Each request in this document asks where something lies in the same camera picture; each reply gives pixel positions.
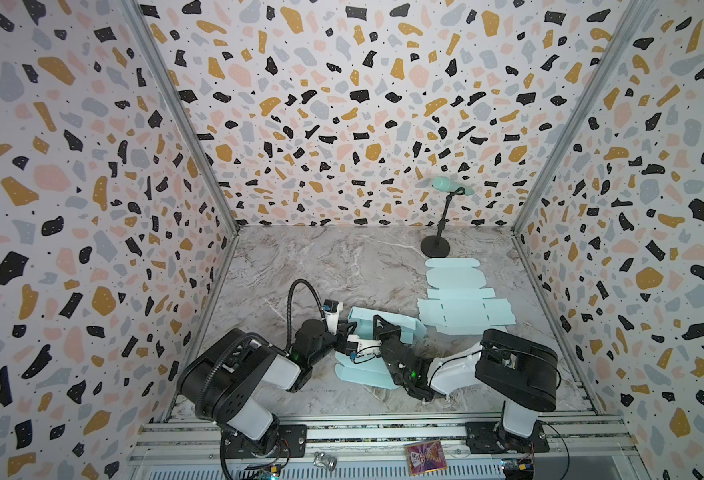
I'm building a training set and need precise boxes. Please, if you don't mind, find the mint paper box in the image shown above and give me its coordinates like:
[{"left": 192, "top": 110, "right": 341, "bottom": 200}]
[
  {"left": 418, "top": 258, "right": 516, "bottom": 336},
  {"left": 335, "top": 307, "right": 427, "bottom": 390}
]

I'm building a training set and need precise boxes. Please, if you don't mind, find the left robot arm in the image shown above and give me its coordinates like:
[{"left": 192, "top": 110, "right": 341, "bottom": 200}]
[{"left": 177, "top": 319, "right": 357, "bottom": 446}]

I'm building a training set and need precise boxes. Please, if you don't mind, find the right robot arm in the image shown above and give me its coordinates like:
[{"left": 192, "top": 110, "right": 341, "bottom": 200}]
[{"left": 374, "top": 315, "right": 561, "bottom": 440}]

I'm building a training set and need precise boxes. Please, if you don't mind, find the colourful square card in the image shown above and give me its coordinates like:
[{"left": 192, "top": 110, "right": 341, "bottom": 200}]
[{"left": 405, "top": 440, "right": 447, "bottom": 476}]

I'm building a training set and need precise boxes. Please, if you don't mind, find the black microphone stand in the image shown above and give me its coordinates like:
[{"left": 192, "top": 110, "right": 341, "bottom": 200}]
[{"left": 421, "top": 187, "right": 466, "bottom": 258}]

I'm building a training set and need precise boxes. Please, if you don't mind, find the small metal clip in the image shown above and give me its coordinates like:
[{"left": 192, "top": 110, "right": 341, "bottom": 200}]
[{"left": 313, "top": 451, "right": 338, "bottom": 472}]

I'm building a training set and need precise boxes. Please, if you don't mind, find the circuit board left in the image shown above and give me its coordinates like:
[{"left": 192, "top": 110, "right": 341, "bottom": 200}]
[{"left": 247, "top": 460, "right": 289, "bottom": 480}]

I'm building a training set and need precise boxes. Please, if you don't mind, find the circuit board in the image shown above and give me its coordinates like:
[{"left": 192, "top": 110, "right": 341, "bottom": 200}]
[
  {"left": 501, "top": 454, "right": 535, "bottom": 480},
  {"left": 247, "top": 460, "right": 289, "bottom": 480}
]

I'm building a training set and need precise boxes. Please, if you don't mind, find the circuit board right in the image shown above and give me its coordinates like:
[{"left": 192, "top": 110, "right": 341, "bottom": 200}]
[{"left": 501, "top": 454, "right": 535, "bottom": 480}]

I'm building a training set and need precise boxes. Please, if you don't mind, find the mint green microphone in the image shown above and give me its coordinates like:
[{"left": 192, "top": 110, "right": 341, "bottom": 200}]
[{"left": 432, "top": 176, "right": 475, "bottom": 196}]

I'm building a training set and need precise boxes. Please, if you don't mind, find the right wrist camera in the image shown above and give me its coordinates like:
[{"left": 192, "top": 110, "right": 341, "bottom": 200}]
[{"left": 345, "top": 337, "right": 382, "bottom": 363}]

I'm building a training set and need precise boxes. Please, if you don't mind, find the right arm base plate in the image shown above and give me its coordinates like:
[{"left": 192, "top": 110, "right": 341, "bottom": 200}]
[{"left": 465, "top": 420, "right": 550, "bottom": 454}]

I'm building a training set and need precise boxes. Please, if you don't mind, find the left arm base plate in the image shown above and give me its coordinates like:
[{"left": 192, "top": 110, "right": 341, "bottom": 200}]
[{"left": 220, "top": 423, "right": 308, "bottom": 460}]

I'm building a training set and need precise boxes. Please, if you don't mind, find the aluminium mounting rail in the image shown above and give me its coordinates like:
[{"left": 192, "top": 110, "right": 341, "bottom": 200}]
[{"left": 126, "top": 412, "right": 650, "bottom": 479}]

